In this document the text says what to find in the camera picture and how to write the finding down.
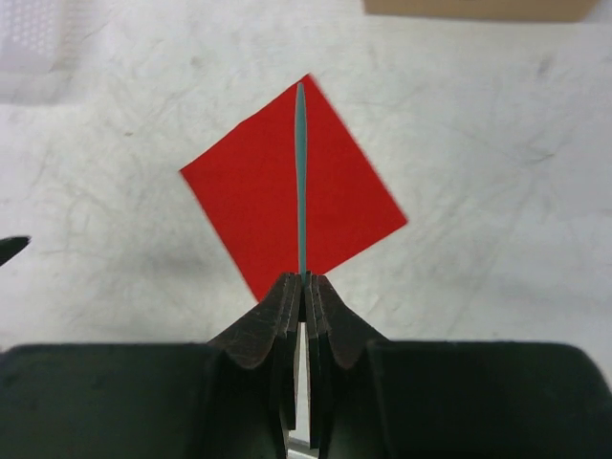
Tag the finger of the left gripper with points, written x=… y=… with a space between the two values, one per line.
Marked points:
x=11 y=246

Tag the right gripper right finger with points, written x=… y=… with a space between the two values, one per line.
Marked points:
x=373 y=397

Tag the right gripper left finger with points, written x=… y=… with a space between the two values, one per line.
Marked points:
x=230 y=397

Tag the red paper napkin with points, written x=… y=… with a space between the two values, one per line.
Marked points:
x=246 y=186

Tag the white plastic perforated basket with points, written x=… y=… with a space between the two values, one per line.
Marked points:
x=35 y=53

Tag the cardboard box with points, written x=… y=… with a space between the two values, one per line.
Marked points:
x=563 y=11

